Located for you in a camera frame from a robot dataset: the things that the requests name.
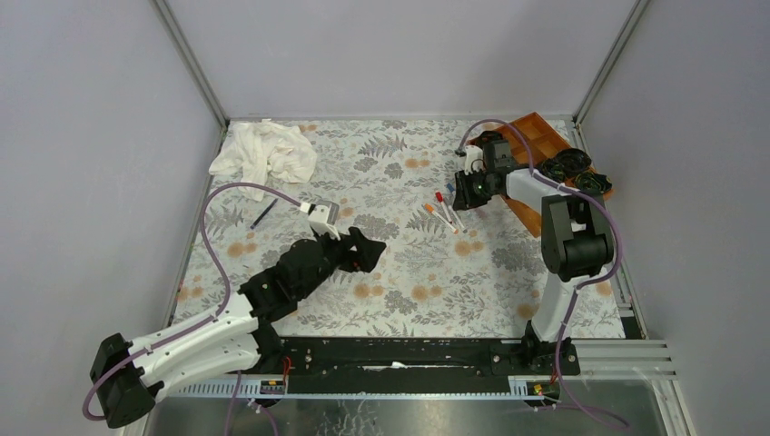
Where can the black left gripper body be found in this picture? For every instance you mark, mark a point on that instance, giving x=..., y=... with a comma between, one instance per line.
x=348, y=260

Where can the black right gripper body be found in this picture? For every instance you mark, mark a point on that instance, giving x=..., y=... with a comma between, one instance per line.
x=478, y=188

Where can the white pen red tip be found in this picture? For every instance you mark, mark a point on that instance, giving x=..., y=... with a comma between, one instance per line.
x=435, y=214
x=444, y=207

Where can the black pen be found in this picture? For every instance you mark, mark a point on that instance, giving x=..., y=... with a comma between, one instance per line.
x=263, y=214

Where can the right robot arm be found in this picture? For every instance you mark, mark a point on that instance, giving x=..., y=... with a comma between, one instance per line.
x=576, y=238

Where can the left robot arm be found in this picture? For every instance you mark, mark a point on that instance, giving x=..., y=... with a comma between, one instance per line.
x=130, y=376

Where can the orange compartment tray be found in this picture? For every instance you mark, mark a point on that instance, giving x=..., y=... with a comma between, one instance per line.
x=541, y=138

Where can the floral patterned mat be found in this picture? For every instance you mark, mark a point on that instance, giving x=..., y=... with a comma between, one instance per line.
x=428, y=283

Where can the white crumpled cloth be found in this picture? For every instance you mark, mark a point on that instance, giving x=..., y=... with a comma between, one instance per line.
x=259, y=151

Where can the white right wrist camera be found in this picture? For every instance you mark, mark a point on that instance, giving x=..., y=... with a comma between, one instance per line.
x=474, y=162

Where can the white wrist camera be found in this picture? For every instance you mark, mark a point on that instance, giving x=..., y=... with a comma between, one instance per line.
x=322, y=218
x=474, y=162

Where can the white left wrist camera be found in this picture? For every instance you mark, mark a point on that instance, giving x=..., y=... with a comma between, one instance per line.
x=322, y=218

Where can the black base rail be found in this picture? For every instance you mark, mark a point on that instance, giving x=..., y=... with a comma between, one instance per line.
x=313, y=365

